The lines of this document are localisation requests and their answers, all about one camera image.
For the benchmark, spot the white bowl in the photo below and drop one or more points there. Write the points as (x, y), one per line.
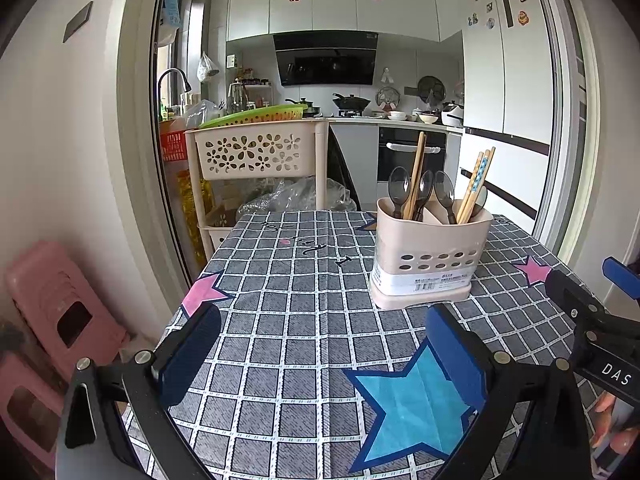
(397, 116)
(428, 118)

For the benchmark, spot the black wok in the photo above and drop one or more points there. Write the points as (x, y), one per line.
(351, 102)

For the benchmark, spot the yellow patterned chopstick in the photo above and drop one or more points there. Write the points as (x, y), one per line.
(489, 157)

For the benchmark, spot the black built-in oven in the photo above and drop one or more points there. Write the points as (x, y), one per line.
(395, 160)

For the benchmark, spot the white refrigerator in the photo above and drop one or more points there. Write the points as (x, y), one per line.
(505, 85)

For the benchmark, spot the blue dotted chopstick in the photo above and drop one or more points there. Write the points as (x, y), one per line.
(479, 172)

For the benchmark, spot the metal spice rack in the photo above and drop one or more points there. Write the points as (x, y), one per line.
(250, 94)

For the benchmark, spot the black plastic bag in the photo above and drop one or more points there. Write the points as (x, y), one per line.
(10, 340)

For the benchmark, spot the small black pot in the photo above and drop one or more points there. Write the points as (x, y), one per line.
(305, 106)

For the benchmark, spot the light wooden chopstick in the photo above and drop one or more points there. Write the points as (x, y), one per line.
(467, 205)

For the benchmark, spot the clear plastic bags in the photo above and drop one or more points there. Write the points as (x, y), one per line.
(295, 195)

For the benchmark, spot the hanging clear plastic bag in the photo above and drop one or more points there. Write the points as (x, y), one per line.
(206, 67)

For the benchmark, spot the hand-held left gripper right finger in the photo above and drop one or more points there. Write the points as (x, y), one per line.
(457, 360)

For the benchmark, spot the beige flower-cutout storage cart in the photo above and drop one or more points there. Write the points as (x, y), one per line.
(250, 152)

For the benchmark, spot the person's right hand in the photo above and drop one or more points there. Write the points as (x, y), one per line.
(602, 425)

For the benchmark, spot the brown wooden chopstick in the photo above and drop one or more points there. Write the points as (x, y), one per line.
(411, 195)
(420, 155)

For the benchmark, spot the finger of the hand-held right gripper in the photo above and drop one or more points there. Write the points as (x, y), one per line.
(565, 287)
(622, 275)

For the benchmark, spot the blue hanging cloth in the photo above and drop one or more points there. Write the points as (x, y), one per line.
(170, 10)

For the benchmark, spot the white wall hook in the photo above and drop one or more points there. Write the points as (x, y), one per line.
(386, 76)

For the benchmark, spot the black kitchen faucet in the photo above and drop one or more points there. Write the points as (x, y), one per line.
(172, 71)

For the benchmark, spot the beige utensil holder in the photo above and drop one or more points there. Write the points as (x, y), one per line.
(425, 240)

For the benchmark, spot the white kitchen counter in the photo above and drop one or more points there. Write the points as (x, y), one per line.
(357, 160)

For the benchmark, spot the pink plastic stool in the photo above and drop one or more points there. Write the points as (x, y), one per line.
(20, 385)
(45, 285)

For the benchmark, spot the white wall cabinets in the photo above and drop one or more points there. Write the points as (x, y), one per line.
(330, 10)

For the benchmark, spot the red plastic basket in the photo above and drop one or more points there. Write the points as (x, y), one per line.
(175, 145)

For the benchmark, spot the green plastic tray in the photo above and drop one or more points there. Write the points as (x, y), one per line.
(260, 114)

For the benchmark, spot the white rice cooker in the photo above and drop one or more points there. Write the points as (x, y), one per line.
(452, 113)

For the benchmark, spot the yellow oil bottle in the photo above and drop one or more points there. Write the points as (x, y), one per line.
(187, 200)

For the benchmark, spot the black range hood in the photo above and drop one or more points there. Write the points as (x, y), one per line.
(325, 60)

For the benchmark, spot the grey checked star tablecloth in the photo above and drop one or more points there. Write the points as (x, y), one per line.
(290, 320)

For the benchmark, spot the dark wall switch panel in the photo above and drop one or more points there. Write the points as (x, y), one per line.
(77, 21)

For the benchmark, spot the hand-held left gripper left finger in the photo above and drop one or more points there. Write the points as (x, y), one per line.
(192, 350)

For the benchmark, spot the round metal steamer rack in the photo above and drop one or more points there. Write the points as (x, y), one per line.
(386, 96)

